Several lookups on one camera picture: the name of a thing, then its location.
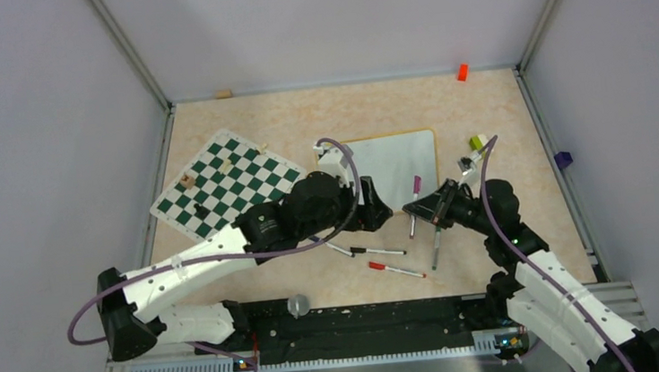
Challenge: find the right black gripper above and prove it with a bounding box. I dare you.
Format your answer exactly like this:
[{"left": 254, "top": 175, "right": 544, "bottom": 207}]
[{"left": 403, "top": 175, "right": 497, "bottom": 243}]

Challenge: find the magenta marker body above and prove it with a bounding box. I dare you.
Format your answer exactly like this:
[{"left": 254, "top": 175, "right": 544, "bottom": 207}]
[{"left": 409, "top": 191, "right": 421, "bottom": 240}]

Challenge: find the magenta marker cap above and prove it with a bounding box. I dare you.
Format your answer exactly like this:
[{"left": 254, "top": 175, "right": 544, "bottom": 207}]
[{"left": 412, "top": 175, "right": 421, "bottom": 195}]

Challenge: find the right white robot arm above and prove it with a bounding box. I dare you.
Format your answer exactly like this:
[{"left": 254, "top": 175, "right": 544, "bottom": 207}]
[{"left": 403, "top": 179, "right": 659, "bottom": 372}]

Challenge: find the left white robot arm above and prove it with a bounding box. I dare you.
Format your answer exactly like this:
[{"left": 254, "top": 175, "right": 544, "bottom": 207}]
[{"left": 96, "top": 171, "right": 393, "bottom": 362}]

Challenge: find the yellow-framed whiteboard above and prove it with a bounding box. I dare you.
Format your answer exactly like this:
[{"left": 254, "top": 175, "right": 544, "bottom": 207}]
[{"left": 341, "top": 128, "right": 440, "bottom": 213}]

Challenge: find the green capped marker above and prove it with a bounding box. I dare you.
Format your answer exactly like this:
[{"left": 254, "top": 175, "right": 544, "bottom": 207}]
[{"left": 431, "top": 226, "right": 442, "bottom": 272}]

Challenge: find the black capped marker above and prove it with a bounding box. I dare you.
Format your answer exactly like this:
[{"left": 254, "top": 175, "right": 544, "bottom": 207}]
[{"left": 351, "top": 247, "right": 407, "bottom": 255}]

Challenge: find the red capped marker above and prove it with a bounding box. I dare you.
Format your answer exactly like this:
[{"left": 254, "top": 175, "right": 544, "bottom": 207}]
[{"left": 368, "top": 261, "right": 428, "bottom": 279}]

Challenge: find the blue capped marker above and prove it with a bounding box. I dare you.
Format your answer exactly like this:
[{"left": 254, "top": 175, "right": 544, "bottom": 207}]
[{"left": 309, "top": 236, "right": 355, "bottom": 258}]

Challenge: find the green white toy block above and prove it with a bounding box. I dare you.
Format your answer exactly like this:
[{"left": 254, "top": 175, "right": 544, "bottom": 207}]
[{"left": 469, "top": 134, "right": 490, "bottom": 151}]

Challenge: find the purple toy block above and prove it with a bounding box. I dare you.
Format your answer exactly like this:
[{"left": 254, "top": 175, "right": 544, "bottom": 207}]
[{"left": 554, "top": 151, "right": 574, "bottom": 170}]

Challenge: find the orange toy block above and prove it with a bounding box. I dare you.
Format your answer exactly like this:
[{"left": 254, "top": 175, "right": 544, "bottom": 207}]
[{"left": 456, "top": 64, "right": 470, "bottom": 82}]

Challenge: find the green white chess mat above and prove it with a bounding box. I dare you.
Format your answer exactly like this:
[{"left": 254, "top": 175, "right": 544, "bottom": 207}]
[{"left": 150, "top": 129, "right": 306, "bottom": 243}]

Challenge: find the cream chess piece middle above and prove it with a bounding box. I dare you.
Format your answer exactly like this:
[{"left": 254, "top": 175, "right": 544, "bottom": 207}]
[{"left": 219, "top": 159, "right": 231, "bottom": 174}]

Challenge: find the black chess piece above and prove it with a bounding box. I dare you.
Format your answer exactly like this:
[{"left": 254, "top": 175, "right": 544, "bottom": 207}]
[{"left": 194, "top": 203, "right": 210, "bottom": 219}]

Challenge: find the wooden cube chess piece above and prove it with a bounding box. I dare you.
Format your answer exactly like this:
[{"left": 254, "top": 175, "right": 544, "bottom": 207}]
[{"left": 178, "top": 173, "right": 196, "bottom": 189}]

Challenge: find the wooden cork piece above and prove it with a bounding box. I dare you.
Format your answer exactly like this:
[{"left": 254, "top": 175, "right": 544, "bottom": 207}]
[{"left": 213, "top": 89, "right": 233, "bottom": 99}]

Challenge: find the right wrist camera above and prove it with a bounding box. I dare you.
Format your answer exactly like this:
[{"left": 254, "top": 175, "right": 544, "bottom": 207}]
[{"left": 458, "top": 150, "right": 482, "bottom": 176}]

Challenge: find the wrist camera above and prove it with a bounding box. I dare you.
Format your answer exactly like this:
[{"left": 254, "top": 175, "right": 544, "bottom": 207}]
[
  {"left": 458, "top": 150, "right": 482, "bottom": 176},
  {"left": 314, "top": 143, "right": 348, "bottom": 183}
]

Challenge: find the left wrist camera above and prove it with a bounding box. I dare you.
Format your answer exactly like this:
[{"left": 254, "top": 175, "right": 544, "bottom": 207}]
[{"left": 314, "top": 143, "right": 348, "bottom": 183}]

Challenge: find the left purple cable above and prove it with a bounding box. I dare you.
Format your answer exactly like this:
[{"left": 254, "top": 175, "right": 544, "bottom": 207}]
[{"left": 51, "top": 135, "right": 378, "bottom": 372}]

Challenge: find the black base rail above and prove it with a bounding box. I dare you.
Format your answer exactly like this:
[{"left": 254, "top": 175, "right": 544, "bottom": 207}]
[{"left": 216, "top": 294, "right": 513, "bottom": 366}]

